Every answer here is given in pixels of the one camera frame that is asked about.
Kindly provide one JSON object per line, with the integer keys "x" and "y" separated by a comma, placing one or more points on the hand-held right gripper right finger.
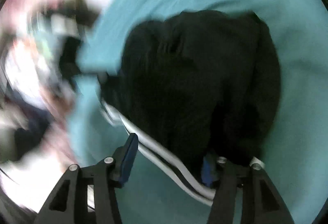
{"x": 206, "y": 170}

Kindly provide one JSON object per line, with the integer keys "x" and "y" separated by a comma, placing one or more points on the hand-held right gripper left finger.
{"x": 129, "y": 157}

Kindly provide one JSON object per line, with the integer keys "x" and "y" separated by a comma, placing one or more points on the black shorts with white print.
{"x": 192, "y": 85}

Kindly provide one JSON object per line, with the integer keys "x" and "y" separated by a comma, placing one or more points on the pile of mixed clothes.
{"x": 38, "y": 60}

